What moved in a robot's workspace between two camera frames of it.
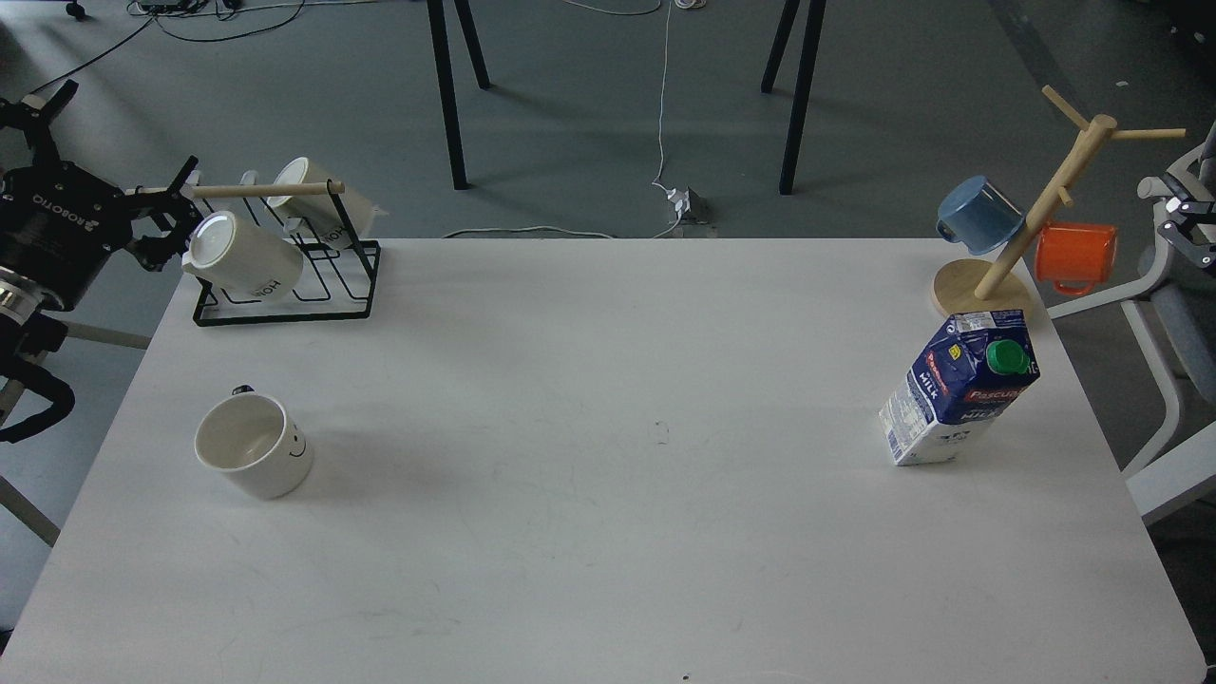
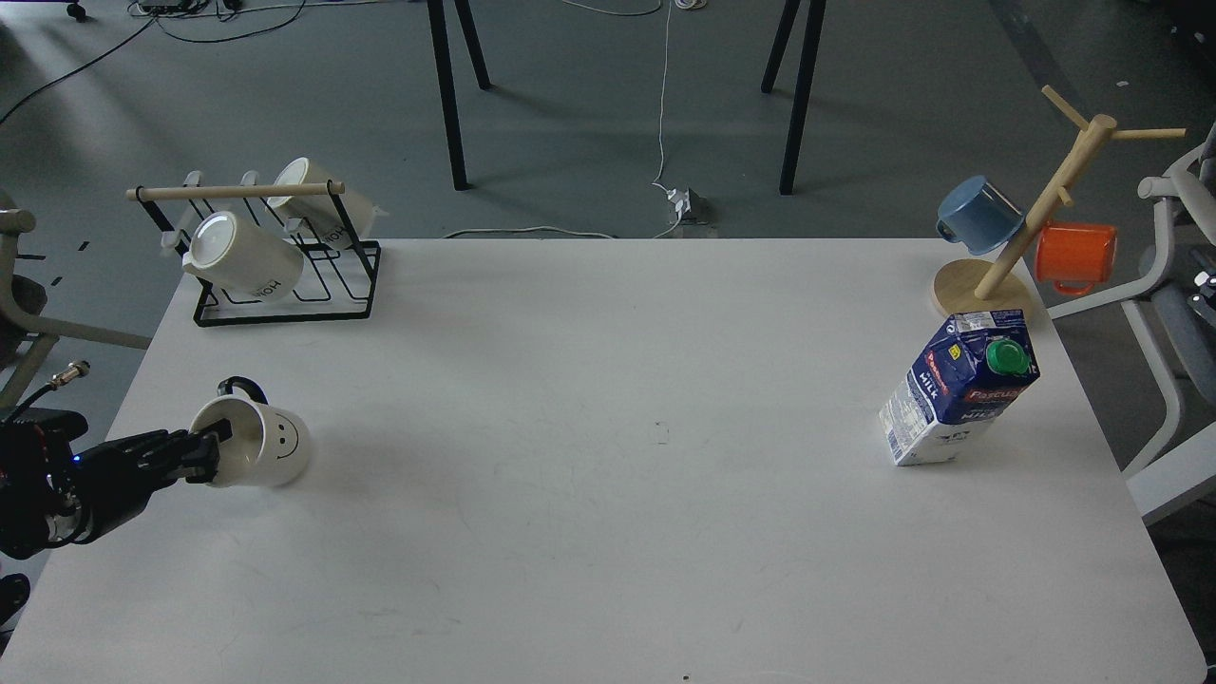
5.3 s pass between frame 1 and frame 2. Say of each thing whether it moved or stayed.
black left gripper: moved
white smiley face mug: stayed
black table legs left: stayed
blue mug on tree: stayed
